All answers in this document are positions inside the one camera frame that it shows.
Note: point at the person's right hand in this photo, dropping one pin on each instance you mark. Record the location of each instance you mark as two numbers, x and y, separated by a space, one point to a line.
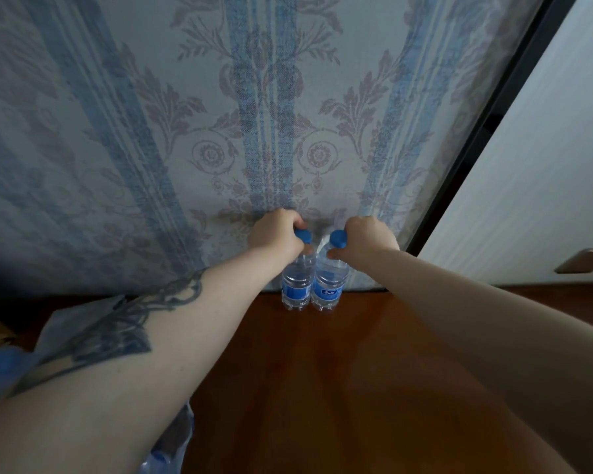
363 236

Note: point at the person's left hand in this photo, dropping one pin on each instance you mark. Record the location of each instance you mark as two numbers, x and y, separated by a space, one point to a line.
274 231

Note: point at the person's left fingers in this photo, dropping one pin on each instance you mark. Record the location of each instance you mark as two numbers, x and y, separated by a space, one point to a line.
296 223

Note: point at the person's right fingers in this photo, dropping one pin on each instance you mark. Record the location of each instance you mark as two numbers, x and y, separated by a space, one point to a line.
337 251

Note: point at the clear water bottle blue cap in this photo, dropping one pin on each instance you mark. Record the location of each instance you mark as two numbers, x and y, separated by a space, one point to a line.
297 283
329 286

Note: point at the person's left forearm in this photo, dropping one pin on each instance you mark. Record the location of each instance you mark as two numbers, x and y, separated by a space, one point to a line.
128 370

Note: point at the person's right forearm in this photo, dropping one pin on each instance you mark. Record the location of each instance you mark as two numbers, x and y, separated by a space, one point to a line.
499 340

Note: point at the white door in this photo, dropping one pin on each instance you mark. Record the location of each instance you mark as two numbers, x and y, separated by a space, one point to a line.
533 167

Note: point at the clear plastic bag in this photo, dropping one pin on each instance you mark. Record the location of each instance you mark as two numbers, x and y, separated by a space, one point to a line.
54 335

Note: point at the black door frame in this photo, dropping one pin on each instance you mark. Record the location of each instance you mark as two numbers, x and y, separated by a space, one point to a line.
484 123

